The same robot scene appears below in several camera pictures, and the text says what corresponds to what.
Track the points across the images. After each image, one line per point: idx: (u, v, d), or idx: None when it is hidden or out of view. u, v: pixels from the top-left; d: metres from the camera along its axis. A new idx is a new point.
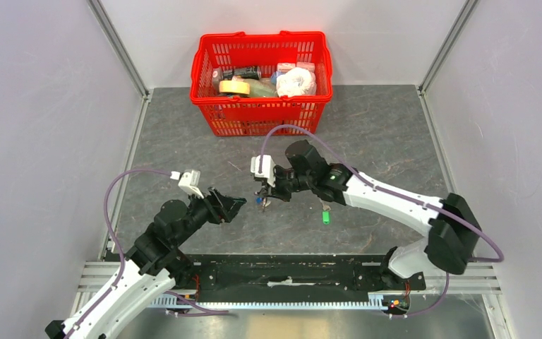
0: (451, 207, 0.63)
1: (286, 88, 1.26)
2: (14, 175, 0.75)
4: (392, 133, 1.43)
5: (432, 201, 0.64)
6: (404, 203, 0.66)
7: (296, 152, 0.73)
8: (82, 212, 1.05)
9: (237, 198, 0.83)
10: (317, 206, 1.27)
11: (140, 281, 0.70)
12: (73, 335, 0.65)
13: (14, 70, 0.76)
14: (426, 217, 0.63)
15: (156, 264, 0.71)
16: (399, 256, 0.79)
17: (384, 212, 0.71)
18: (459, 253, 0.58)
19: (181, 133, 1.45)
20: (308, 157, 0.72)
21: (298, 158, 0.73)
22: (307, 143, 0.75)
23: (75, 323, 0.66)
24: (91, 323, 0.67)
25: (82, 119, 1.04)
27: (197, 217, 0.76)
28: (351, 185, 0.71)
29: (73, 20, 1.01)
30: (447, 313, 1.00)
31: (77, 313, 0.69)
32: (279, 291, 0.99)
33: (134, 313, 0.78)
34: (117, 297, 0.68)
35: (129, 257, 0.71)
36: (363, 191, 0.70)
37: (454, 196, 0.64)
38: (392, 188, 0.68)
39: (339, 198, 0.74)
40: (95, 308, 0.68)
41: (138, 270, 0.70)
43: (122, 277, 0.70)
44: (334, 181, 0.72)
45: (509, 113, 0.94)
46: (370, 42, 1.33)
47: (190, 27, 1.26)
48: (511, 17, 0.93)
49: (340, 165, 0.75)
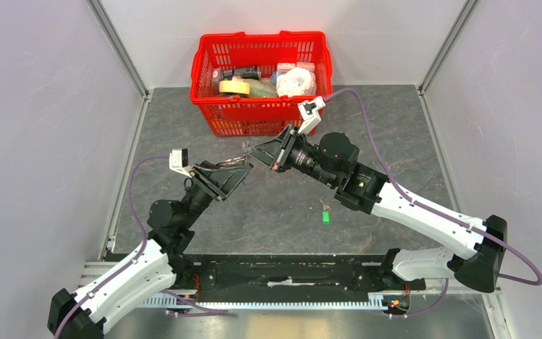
0: (495, 232, 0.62)
1: (286, 88, 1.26)
2: (14, 175, 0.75)
4: (392, 134, 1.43)
5: (476, 223, 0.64)
6: (448, 224, 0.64)
7: (339, 151, 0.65)
8: (82, 212, 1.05)
9: (234, 168, 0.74)
10: (317, 206, 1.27)
11: (157, 261, 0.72)
12: (87, 303, 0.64)
13: (14, 70, 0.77)
14: (472, 242, 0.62)
15: (176, 249, 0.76)
16: (409, 261, 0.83)
17: (418, 228, 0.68)
18: (496, 275, 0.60)
19: (181, 132, 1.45)
20: (352, 160, 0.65)
21: (339, 159, 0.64)
22: (346, 139, 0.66)
23: (90, 292, 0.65)
24: (106, 293, 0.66)
25: (82, 119, 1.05)
27: (197, 200, 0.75)
28: (384, 196, 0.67)
29: (73, 19, 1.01)
30: (446, 313, 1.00)
31: (92, 284, 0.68)
32: (279, 291, 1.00)
33: (135, 304, 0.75)
34: (135, 272, 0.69)
35: (149, 237, 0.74)
36: (399, 204, 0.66)
37: (497, 219, 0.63)
38: (432, 205, 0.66)
39: (365, 206, 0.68)
40: (111, 281, 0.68)
41: (161, 248, 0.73)
43: (142, 253, 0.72)
44: (365, 189, 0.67)
45: (509, 114, 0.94)
46: (370, 42, 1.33)
47: (190, 28, 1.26)
48: (511, 17, 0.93)
49: (366, 169, 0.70)
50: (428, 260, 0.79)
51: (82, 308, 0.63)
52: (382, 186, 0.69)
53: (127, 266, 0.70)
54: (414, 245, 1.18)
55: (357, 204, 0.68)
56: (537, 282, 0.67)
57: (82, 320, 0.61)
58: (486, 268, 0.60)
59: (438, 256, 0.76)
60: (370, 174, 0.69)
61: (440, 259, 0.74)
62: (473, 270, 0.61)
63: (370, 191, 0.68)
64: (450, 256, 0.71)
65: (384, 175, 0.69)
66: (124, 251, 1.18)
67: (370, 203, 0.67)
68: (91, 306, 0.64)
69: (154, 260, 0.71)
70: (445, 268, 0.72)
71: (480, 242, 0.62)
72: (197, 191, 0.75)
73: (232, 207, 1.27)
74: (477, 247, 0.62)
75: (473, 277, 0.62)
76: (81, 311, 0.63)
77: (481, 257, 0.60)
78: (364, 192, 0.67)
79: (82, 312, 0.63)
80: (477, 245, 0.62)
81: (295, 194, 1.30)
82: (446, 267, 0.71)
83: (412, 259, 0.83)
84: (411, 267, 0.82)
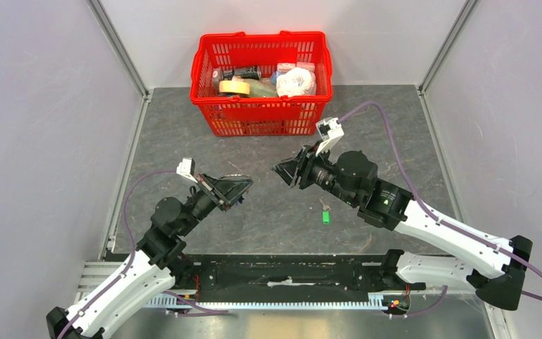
0: (522, 253, 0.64)
1: (286, 88, 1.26)
2: (14, 174, 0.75)
4: (392, 133, 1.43)
5: (503, 244, 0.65)
6: (475, 244, 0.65)
7: (357, 169, 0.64)
8: (82, 211, 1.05)
9: (238, 181, 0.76)
10: (317, 206, 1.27)
11: (148, 272, 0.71)
12: (78, 322, 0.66)
13: (13, 70, 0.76)
14: (500, 263, 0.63)
15: (166, 256, 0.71)
16: (419, 269, 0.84)
17: (442, 246, 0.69)
18: (521, 294, 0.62)
19: (181, 132, 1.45)
20: (370, 178, 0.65)
21: (358, 178, 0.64)
22: (363, 157, 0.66)
23: (81, 309, 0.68)
24: (96, 310, 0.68)
25: (82, 119, 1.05)
27: (201, 205, 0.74)
28: (410, 215, 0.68)
29: (73, 18, 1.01)
30: (447, 313, 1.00)
31: (83, 300, 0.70)
32: (279, 291, 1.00)
33: (135, 308, 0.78)
34: (124, 287, 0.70)
35: (138, 248, 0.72)
36: (424, 223, 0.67)
37: (524, 240, 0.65)
38: (459, 226, 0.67)
39: (389, 223, 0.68)
40: (100, 297, 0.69)
41: (148, 260, 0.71)
43: (131, 266, 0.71)
44: (389, 206, 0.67)
45: (509, 113, 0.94)
46: (370, 42, 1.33)
47: (190, 28, 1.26)
48: (511, 17, 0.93)
49: (388, 185, 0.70)
50: (442, 268, 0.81)
51: (74, 327, 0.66)
52: (406, 203, 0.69)
53: (116, 280, 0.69)
54: (414, 245, 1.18)
55: (381, 221, 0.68)
56: None
57: None
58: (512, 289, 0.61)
59: (452, 266, 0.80)
60: (393, 191, 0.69)
61: (457, 271, 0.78)
62: (499, 289, 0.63)
63: (394, 209, 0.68)
64: (470, 270, 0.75)
65: (408, 192, 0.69)
66: (124, 251, 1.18)
67: (395, 221, 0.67)
68: (82, 324, 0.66)
69: (143, 273, 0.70)
70: (466, 282, 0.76)
71: (507, 263, 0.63)
72: (200, 199, 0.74)
73: (232, 207, 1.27)
74: (504, 268, 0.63)
75: (495, 294, 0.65)
76: (73, 329, 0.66)
77: (509, 278, 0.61)
78: (389, 210, 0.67)
79: (73, 330, 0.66)
80: (504, 266, 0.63)
81: (295, 194, 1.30)
82: (465, 281, 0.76)
83: (420, 265, 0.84)
84: (418, 272, 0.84)
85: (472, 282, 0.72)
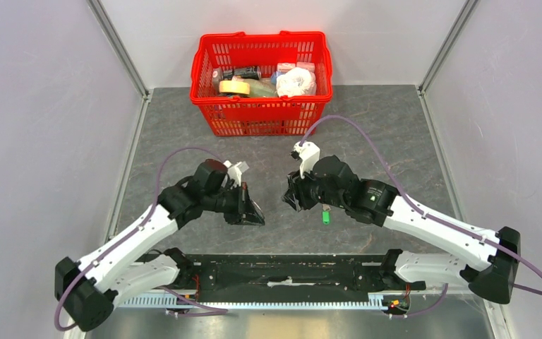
0: (509, 244, 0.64)
1: (286, 88, 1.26)
2: (14, 174, 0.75)
4: (392, 134, 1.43)
5: (490, 236, 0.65)
6: (461, 236, 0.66)
7: (327, 171, 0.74)
8: (82, 211, 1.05)
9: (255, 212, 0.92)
10: (316, 206, 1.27)
11: (165, 227, 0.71)
12: (92, 272, 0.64)
13: (13, 70, 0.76)
14: (485, 254, 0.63)
15: (183, 214, 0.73)
16: (416, 267, 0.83)
17: (430, 241, 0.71)
18: (510, 286, 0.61)
19: (181, 132, 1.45)
20: (341, 176, 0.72)
21: (329, 176, 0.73)
22: (334, 159, 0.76)
23: (94, 260, 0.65)
24: (111, 262, 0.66)
25: (82, 119, 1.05)
27: (227, 203, 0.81)
28: (395, 209, 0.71)
29: (73, 19, 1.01)
30: (446, 313, 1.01)
31: (96, 253, 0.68)
32: (279, 291, 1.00)
33: (142, 286, 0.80)
34: (142, 239, 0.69)
35: (159, 202, 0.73)
36: (411, 217, 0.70)
37: (510, 231, 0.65)
38: (444, 219, 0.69)
39: (377, 219, 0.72)
40: (117, 248, 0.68)
41: (167, 214, 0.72)
43: (149, 219, 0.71)
44: (377, 202, 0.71)
45: (509, 113, 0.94)
46: (370, 42, 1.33)
47: (190, 28, 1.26)
48: (512, 16, 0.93)
49: (374, 182, 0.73)
50: (438, 265, 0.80)
51: (87, 277, 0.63)
52: (393, 198, 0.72)
53: (133, 233, 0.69)
54: (415, 245, 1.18)
55: (370, 216, 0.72)
56: None
57: (87, 289, 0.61)
58: (500, 280, 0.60)
59: (447, 263, 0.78)
60: (380, 187, 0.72)
61: (452, 267, 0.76)
62: (488, 282, 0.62)
63: (382, 205, 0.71)
64: (463, 265, 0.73)
65: (394, 188, 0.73)
66: None
67: (382, 216, 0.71)
68: (95, 275, 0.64)
69: (161, 227, 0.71)
70: (458, 277, 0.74)
71: (493, 255, 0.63)
72: (231, 198, 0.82)
73: None
74: (490, 259, 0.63)
75: (486, 287, 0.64)
76: (86, 280, 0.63)
77: (495, 269, 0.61)
78: (375, 205, 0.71)
79: (86, 281, 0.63)
80: (491, 257, 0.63)
81: None
82: (458, 276, 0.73)
83: (418, 263, 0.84)
84: (416, 270, 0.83)
85: (463, 275, 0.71)
